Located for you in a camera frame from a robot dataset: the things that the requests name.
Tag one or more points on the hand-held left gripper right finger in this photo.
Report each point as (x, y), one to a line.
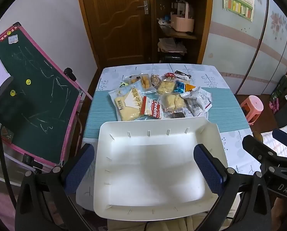
(208, 170)

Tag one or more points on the clear orange cake packet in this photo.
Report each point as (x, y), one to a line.
(145, 81)

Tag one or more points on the pale chalkboard sticker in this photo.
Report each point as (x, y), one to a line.
(13, 39)

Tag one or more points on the red top clear packet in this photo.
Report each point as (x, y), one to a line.
(169, 75)

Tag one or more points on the checkered bed sheet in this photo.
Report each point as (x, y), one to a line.
(278, 146)

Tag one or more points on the brown chocolate snack packet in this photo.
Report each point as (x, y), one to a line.
(182, 74)

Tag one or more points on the wooden door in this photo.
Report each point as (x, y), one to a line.
(114, 24)

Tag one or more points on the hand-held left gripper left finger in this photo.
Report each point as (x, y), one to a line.
(79, 170)

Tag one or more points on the pink basket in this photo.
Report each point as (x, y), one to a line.
(182, 24)

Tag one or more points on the large white bread packet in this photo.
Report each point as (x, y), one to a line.
(126, 103)

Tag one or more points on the person's right forearm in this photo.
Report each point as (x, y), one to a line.
(284, 214)

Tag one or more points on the small green toy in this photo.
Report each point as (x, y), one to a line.
(123, 84)

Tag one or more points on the black device on stand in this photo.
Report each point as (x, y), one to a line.
(1, 92)

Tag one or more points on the pink toy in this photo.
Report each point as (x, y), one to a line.
(274, 106)

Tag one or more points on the black box on shelf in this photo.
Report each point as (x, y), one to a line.
(172, 57)

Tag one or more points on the stack of folded papers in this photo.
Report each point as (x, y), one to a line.
(171, 45)

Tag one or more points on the white snack packet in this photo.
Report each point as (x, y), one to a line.
(197, 101)

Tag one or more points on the blue snack packet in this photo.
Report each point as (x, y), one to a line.
(180, 87)

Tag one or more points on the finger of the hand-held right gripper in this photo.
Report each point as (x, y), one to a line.
(286, 138)
(259, 148)

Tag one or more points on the green bag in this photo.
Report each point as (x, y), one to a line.
(280, 89)

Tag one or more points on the wall poster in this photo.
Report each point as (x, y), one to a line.
(238, 1)

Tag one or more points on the floral sliding wardrobe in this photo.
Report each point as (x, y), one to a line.
(249, 53)

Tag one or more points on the black easel knob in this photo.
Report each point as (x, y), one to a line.
(70, 73)

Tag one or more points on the wooden shelf cabinet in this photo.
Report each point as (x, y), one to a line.
(203, 16)

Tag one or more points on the person's beige clothing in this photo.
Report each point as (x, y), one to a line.
(177, 225)

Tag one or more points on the dark brown snack packet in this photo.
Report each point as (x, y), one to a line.
(177, 115)

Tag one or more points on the clear nut bar packet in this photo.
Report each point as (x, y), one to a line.
(155, 80)

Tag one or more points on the red white cookie packet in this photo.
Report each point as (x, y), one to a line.
(151, 107)

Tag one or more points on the white plastic tray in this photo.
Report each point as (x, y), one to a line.
(145, 168)

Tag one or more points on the yellow smiley magnet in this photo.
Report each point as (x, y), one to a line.
(12, 92)
(28, 81)

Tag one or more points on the pink plastic stool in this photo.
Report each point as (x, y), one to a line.
(251, 105)

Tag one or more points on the yellow crispy rice packet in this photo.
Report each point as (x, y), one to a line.
(172, 102)
(166, 87)

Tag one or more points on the clear small cake packet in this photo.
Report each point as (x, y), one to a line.
(132, 79)

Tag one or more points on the green chalkboard pink frame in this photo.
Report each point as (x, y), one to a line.
(37, 105)

